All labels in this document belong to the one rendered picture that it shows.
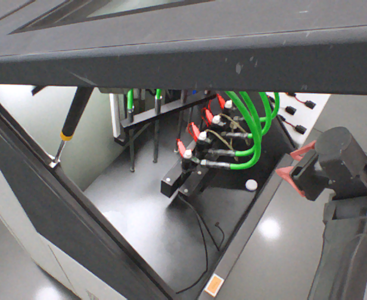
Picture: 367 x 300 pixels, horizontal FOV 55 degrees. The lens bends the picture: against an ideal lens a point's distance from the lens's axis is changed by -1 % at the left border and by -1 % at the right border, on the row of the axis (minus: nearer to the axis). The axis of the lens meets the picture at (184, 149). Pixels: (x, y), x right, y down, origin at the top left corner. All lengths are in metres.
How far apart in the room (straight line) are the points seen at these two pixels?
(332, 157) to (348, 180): 0.05
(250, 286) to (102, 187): 1.10
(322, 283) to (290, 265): 1.66
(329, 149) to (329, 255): 0.16
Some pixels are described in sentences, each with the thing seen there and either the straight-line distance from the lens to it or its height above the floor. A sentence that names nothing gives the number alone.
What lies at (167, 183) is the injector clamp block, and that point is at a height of 0.98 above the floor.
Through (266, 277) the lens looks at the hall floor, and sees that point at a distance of 2.08.
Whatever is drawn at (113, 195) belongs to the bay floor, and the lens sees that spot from 1.23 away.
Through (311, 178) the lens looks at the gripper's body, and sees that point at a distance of 0.68.
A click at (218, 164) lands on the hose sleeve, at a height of 1.14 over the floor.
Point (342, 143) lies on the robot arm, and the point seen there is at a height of 1.51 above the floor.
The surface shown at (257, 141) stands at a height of 1.29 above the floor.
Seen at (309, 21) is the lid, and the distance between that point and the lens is 0.20.
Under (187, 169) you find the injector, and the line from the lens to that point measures 1.03.
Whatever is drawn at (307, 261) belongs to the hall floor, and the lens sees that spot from 2.20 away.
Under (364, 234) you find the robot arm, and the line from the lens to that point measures 0.54.
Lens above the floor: 1.90
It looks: 53 degrees down
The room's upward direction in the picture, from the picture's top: 9 degrees clockwise
